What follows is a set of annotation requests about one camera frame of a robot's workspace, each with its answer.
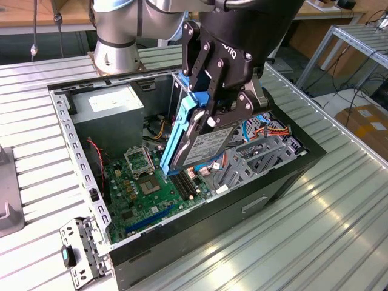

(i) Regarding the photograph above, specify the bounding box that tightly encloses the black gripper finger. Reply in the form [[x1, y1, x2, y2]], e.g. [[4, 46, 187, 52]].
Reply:
[[206, 56, 255, 127], [181, 20, 211, 92]]

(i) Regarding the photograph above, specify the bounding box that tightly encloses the hard disk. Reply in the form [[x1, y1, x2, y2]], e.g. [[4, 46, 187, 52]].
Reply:
[[159, 90, 240, 178]]

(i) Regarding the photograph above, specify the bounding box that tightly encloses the grey metal disk bay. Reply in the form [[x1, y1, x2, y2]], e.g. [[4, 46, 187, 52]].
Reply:
[[216, 110, 309, 195]]

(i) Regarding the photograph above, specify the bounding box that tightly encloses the blue drive cage latch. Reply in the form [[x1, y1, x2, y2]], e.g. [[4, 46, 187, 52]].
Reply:
[[178, 72, 213, 95]]

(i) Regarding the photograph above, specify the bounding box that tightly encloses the grey optical drive cage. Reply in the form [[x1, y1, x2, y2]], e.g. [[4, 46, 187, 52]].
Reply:
[[168, 72, 189, 122]]

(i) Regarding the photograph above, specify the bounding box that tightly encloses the wooden top desk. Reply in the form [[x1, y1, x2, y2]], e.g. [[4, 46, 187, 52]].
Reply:
[[0, 0, 368, 60]]

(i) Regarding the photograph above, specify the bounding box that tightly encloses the black RAM slot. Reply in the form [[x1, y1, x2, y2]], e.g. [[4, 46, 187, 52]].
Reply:
[[171, 172, 195, 201], [180, 171, 201, 195]]

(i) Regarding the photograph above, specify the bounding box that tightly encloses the metal slat side table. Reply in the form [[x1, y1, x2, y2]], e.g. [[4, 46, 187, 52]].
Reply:
[[295, 23, 388, 89]]

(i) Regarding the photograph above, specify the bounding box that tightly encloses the grey power supply unit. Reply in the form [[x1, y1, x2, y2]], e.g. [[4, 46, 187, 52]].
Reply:
[[69, 84, 146, 158]]

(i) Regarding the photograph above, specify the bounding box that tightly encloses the green motherboard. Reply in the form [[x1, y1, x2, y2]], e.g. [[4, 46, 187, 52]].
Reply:
[[102, 145, 219, 245]]

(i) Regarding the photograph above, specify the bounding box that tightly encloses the CPU socket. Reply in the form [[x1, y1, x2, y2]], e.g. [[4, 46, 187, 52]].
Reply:
[[136, 175, 162, 197]]

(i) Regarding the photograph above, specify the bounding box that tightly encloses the metal socket cover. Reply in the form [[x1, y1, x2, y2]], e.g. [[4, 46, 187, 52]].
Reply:
[[123, 146, 155, 179]]

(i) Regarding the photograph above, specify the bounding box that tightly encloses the brown cardboard box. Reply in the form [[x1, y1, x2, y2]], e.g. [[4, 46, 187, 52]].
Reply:
[[334, 104, 388, 154]]

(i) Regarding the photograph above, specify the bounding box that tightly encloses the black open PC case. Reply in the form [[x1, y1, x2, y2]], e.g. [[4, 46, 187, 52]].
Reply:
[[47, 57, 327, 290]]

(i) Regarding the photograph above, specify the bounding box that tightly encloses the blue expansion slot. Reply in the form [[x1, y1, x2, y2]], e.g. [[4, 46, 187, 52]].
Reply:
[[124, 204, 176, 234]]

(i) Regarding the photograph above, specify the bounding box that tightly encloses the hinged metal slot retainer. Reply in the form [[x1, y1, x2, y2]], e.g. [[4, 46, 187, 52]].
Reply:
[[59, 216, 113, 289]]

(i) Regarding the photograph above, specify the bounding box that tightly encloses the grey parts rack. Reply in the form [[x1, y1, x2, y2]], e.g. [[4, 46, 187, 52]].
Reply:
[[0, 144, 25, 238]]

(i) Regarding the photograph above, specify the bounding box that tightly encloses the orange red power wire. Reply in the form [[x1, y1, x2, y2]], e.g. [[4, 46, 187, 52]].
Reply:
[[253, 124, 292, 138]]

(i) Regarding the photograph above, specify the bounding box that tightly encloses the yellow black wire bundle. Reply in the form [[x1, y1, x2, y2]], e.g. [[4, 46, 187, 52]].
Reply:
[[150, 116, 168, 141]]

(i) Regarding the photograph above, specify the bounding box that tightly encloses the red black twisted wire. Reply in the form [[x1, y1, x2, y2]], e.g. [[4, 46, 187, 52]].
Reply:
[[87, 138, 107, 195]]

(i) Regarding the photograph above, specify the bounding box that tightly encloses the black cable with metal plug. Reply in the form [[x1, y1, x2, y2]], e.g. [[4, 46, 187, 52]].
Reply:
[[30, 0, 39, 63]]

